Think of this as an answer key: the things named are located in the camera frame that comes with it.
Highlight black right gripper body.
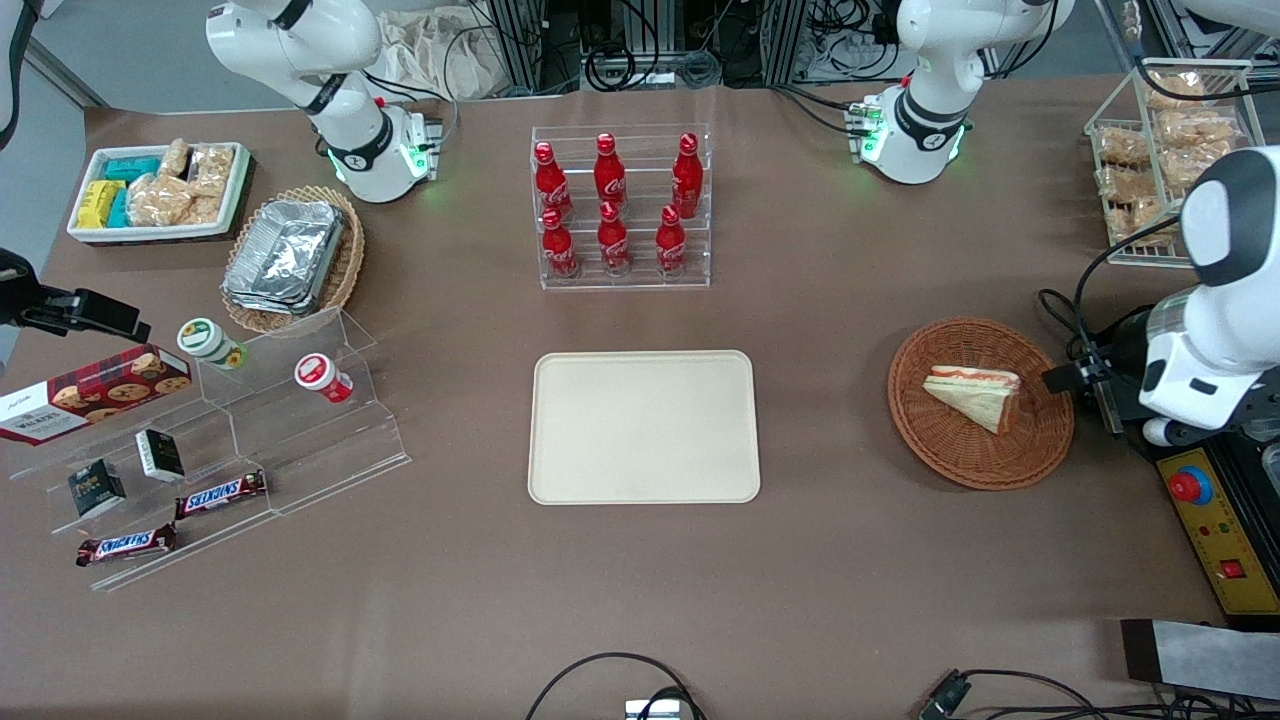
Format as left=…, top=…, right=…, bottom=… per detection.
left=0, top=248, right=46, bottom=329

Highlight triangular sandwich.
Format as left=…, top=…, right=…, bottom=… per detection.
left=922, top=365, right=1022, bottom=435

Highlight round brown wicker basket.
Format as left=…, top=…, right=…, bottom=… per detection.
left=888, top=317, right=1076, bottom=492

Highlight oval tan wicker basket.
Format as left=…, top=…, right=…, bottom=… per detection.
left=220, top=185, right=366, bottom=336

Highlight beige plastic tray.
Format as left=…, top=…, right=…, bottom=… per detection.
left=528, top=350, right=762, bottom=506

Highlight red tartan cookie box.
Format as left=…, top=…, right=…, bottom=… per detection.
left=0, top=344, right=193, bottom=447

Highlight green lid yoghurt cup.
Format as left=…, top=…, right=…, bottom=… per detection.
left=177, top=317, right=249, bottom=372

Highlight yellow snack packet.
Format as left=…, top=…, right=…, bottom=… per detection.
left=77, top=180, right=126, bottom=230

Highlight yellow emergency stop box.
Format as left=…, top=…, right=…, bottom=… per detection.
left=1130, top=432, right=1280, bottom=631

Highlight small black box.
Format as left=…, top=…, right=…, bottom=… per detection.
left=135, top=429, right=187, bottom=484
left=67, top=459, right=128, bottom=519

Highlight clear acrylic stepped stand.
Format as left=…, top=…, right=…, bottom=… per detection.
left=195, top=305, right=412, bottom=517
left=0, top=385, right=281, bottom=594

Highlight clear bag of biscuits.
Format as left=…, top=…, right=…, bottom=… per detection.
left=1100, top=165, right=1156, bottom=204
left=1145, top=68, right=1208, bottom=109
left=1158, top=108, right=1241, bottom=151
left=1160, top=146, right=1226, bottom=191
left=1098, top=128, right=1149, bottom=169
left=1108, top=198, right=1167, bottom=243

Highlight white rectangular bin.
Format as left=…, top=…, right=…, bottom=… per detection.
left=67, top=142, right=254, bottom=245

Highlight aluminium foil container stack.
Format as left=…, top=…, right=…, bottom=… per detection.
left=222, top=200, right=347, bottom=317

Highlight brown Snickers bar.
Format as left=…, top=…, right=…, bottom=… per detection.
left=76, top=523, right=178, bottom=568
left=175, top=470, right=268, bottom=521

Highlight red lid yoghurt cup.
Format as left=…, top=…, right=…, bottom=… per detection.
left=294, top=353, right=355, bottom=405

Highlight clear tiered snack rack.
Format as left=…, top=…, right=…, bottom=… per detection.
left=1085, top=58, right=1267, bottom=268

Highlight grey flat pad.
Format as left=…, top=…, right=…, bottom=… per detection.
left=1120, top=618, right=1280, bottom=701

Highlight crumpled beige paper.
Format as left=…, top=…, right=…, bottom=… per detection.
left=375, top=8, right=501, bottom=101

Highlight red cola bottle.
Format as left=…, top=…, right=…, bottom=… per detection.
left=671, top=132, right=704, bottom=220
left=597, top=200, right=632, bottom=278
left=594, top=133, right=628, bottom=209
left=533, top=141, right=573, bottom=222
left=655, top=205, right=688, bottom=278
left=540, top=207, right=580, bottom=281

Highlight clear acrylic bottle rack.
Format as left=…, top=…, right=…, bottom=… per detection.
left=530, top=124, right=712, bottom=292

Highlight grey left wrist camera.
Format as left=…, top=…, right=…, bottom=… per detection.
left=1140, top=414, right=1197, bottom=448

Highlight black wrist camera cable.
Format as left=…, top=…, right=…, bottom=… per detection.
left=1038, top=215, right=1186, bottom=366

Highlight black hanging cable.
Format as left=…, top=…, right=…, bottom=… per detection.
left=0, top=0, right=45, bottom=151

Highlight black cable with connector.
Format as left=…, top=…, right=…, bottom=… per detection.
left=918, top=668, right=1280, bottom=720

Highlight black arm base cable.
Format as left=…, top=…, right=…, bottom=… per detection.
left=360, top=68, right=461, bottom=151
left=770, top=84, right=873, bottom=137

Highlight aluminium frame post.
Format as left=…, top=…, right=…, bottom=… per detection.
left=768, top=0, right=807, bottom=86
left=482, top=0, right=561, bottom=96

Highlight coiled black cable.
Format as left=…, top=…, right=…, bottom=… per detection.
left=583, top=40, right=663, bottom=93

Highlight black looped cable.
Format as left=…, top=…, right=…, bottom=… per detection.
left=525, top=652, right=708, bottom=720

